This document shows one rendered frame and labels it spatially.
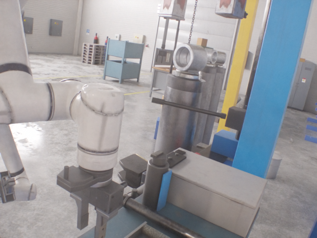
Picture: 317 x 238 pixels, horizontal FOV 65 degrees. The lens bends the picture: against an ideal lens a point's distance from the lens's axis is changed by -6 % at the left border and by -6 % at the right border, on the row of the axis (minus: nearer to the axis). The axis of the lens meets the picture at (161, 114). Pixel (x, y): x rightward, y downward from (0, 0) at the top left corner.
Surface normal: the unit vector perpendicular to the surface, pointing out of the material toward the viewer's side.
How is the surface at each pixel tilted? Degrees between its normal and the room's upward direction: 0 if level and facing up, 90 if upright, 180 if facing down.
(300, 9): 90
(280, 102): 90
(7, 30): 45
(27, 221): 0
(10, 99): 73
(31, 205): 0
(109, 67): 90
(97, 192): 90
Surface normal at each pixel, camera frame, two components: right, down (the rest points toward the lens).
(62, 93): 0.61, -0.37
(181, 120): 0.00, 0.27
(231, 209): -0.51, 0.15
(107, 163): 0.65, 0.29
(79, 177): 0.16, -0.95
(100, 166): 0.35, 0.29
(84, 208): 0.85, 0.27
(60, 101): 0.68, 0.01
